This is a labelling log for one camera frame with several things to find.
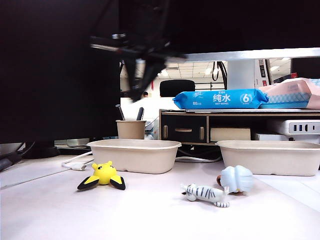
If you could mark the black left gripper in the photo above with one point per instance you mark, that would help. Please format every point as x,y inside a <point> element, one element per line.
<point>140,50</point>

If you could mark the yellow black-eared doll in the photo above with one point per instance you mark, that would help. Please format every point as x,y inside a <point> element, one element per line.
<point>103,173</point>

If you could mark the white striped tiger doll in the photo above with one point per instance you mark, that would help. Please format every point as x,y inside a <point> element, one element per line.
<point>205,193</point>

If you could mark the pale blue round doll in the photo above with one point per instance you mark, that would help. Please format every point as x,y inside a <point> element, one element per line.
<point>237,178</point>

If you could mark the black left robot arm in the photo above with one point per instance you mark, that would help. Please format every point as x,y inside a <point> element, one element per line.
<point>160,17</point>

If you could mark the beige pulp paper box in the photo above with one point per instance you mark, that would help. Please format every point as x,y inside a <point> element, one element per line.
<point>270,160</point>
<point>135,157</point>

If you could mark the beige cardboard box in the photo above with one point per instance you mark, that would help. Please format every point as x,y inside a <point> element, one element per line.
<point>230,134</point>

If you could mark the flat white box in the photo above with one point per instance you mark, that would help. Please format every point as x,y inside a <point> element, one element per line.
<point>272,137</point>

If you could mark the distant dark-haired person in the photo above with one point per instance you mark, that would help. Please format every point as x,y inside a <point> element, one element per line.
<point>145,94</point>

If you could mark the black pen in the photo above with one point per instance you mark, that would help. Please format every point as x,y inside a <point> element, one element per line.
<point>140,113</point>

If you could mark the black office chair back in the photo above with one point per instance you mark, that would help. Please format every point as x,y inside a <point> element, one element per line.
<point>177,88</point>

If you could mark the silver-tipped dark pen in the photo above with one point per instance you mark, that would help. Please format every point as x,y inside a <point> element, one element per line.
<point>121,113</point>

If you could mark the brown paper cup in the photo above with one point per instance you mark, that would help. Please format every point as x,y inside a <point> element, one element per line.
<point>131,130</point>

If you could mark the black wooden desk organizer shelf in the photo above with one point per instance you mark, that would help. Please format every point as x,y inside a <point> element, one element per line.
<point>183,130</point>

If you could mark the blue wet wipes pack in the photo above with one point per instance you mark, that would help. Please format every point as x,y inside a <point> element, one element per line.
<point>220,98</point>

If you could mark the large black computer monitor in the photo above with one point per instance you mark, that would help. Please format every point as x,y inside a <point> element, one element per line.
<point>60,75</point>

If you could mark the white printed poster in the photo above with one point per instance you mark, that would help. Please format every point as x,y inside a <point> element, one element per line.
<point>262,72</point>

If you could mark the pink tissue pack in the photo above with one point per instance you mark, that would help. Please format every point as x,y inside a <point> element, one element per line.
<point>292,90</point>

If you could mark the dark grey flat device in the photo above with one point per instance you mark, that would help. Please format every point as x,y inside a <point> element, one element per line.
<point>10,161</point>

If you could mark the white USB hub dock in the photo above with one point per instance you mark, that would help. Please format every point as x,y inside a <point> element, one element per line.
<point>305,127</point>

